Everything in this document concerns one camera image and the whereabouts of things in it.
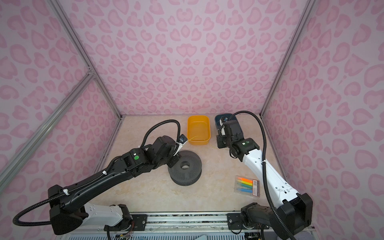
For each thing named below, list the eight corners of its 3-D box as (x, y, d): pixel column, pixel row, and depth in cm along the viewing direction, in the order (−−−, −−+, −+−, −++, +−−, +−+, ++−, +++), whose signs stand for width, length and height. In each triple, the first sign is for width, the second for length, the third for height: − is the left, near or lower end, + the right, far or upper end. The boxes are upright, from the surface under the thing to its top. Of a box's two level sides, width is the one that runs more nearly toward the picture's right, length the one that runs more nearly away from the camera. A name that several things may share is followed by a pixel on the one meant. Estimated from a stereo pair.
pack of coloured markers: (233, 192, 85) (234, 191, 83) (235, 175, 91) (235, 174, 89) (258, 198, 83) (260, 197, 81) (258, 180, 89) (259, 179, 87)
